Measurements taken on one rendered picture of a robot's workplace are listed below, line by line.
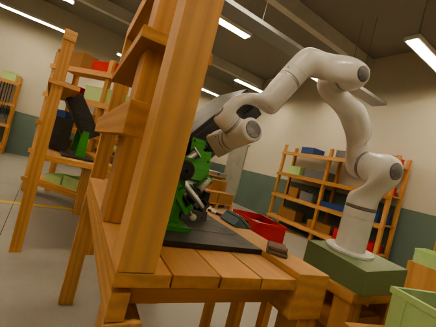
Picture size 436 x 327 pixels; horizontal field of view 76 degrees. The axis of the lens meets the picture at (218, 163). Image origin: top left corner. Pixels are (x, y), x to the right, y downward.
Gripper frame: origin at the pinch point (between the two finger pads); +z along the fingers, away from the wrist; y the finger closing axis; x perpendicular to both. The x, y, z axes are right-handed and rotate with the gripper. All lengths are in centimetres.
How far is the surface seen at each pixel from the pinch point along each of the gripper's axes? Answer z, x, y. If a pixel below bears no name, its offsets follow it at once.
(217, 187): 599, -308, -173
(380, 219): 212, -369, -327
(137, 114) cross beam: -35, 33, 21
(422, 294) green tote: -58, -1, -64
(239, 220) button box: 9.7, 0.8, -38.0
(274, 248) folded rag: -22.2, 11.4, -41.5
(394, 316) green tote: -56, 11, -61
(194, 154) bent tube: 14.9, -0.7, -0.4
